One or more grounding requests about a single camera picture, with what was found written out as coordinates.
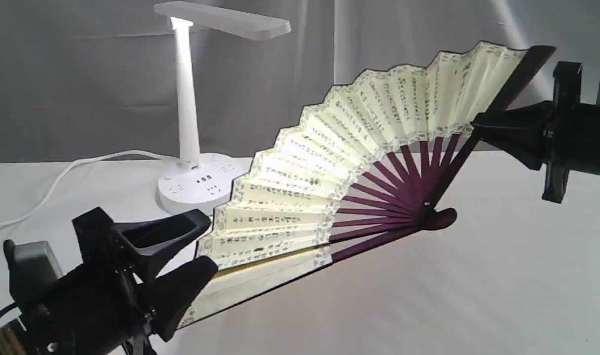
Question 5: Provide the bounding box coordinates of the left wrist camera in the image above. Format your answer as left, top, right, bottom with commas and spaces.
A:
2, 240, 64, 313

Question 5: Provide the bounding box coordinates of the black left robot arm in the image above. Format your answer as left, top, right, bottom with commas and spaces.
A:
0, 208, 218, 355

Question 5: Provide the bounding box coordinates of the cream paper folding fan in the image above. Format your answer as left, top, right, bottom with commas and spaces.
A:
178, 40, 556, 329

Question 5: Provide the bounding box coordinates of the grey backdrop curtain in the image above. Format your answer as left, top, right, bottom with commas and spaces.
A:
0, 0, 600, 163

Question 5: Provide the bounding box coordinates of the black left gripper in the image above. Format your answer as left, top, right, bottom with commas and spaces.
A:
38, 208, 218, 355

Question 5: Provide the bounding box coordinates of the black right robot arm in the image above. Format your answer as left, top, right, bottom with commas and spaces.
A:
472, 61, 600, 204

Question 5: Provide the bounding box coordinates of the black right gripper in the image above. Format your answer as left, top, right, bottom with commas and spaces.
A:
472, 61, 583, 204

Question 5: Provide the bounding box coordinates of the white lamp power cable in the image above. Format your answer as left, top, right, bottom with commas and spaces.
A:
0, 150, 179, 230

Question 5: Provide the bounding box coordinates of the white desk lamp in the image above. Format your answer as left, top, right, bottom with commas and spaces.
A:
154, 1, 291, 216

